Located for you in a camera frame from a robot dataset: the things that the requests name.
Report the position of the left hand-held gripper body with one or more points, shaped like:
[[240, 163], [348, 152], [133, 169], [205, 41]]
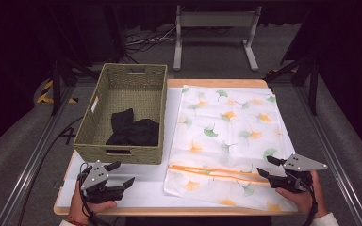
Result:
[[95, 179]]

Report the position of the person's left hand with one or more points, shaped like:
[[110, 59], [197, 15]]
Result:
[[78, 208]]

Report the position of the leaf print mesh laundry bag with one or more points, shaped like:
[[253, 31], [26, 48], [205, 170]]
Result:
[[229, 141]]

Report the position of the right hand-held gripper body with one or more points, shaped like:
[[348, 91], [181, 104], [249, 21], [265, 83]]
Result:
[[301, 164]]

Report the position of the black cloth garment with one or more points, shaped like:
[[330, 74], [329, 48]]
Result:
[[135, 132]]

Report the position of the grey metal stand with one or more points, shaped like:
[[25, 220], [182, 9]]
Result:
[[217, 19]]

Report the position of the aluminium floor rail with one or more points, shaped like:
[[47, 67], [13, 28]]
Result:
[[28, 166], [333, 163]]

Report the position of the white table mat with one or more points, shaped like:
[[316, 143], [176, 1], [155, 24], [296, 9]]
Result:
[[147, 188]]

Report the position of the green woven basket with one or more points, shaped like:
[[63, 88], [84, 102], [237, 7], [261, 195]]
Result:
[[128, 94]]

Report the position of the black metal stand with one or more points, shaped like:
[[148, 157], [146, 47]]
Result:
[[312, 84], [56, 84]]

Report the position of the person's right hand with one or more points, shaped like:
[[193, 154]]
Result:
[[311, 201]]

